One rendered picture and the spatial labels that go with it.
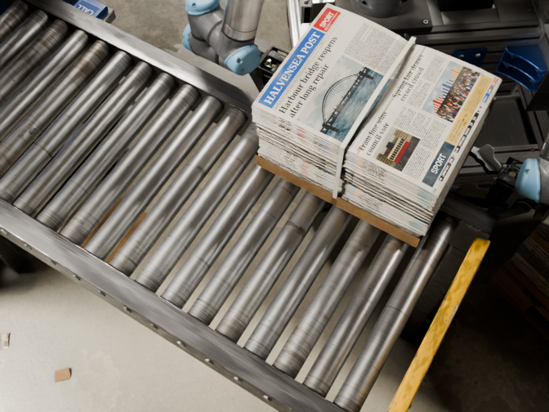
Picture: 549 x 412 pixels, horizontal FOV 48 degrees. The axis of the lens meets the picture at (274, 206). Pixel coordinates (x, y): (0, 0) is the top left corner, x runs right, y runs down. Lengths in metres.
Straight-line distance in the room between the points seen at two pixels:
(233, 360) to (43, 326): 1.09
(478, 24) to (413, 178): 0.74
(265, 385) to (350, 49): 0.64
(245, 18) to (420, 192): 0.50
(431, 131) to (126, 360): 1.29
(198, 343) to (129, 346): 0.89
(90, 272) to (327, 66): 0.61
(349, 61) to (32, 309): 1.41
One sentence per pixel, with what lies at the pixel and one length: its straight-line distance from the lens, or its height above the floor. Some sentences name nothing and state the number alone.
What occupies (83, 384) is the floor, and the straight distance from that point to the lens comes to 2.07.
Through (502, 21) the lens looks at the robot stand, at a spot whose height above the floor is 0.73.
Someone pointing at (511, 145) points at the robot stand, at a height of 0.23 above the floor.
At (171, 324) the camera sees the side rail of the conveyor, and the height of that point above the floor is 0.80.
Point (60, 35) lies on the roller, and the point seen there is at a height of 0.79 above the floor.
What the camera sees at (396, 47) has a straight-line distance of 1.23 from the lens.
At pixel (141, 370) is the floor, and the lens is 2.03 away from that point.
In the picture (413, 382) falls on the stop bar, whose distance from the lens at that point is 1.17.
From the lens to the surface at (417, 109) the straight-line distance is 1.14.
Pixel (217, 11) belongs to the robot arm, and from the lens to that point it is 1.40.
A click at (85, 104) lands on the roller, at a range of 1.49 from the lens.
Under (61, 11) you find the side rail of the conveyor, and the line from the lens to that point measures 1.69.
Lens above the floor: 1.94
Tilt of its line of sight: 64 degrees down
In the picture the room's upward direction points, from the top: 2 degrees counter-clockwise
